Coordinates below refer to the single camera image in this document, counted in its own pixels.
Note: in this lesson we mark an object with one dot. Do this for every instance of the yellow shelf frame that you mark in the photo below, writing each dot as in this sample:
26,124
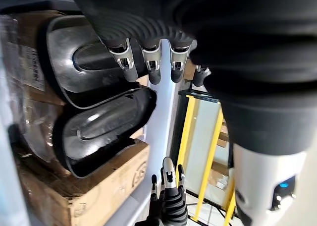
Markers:
190,117

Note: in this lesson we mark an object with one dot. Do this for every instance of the clear plastic wrap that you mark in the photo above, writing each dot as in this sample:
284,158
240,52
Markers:
37,127

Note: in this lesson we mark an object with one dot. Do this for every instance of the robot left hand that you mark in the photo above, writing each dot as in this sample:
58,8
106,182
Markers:
247,37

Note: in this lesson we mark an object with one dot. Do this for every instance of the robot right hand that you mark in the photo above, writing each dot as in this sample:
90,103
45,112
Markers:
173,203

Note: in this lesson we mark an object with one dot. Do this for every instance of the white plastic box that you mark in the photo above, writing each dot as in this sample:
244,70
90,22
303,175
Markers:
161,127

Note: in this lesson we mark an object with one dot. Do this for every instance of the brown cardboard box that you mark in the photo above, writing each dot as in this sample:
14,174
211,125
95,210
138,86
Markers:
99,193

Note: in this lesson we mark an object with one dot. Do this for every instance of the cardboard box with label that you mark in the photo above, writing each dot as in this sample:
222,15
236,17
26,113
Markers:
27,25

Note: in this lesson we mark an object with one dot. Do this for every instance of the small cardboard box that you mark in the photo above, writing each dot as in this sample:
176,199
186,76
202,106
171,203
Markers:
223,134
220,179

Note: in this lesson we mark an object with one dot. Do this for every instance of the black sole-shaped part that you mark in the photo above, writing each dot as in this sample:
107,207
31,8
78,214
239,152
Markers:
99,127
64,52

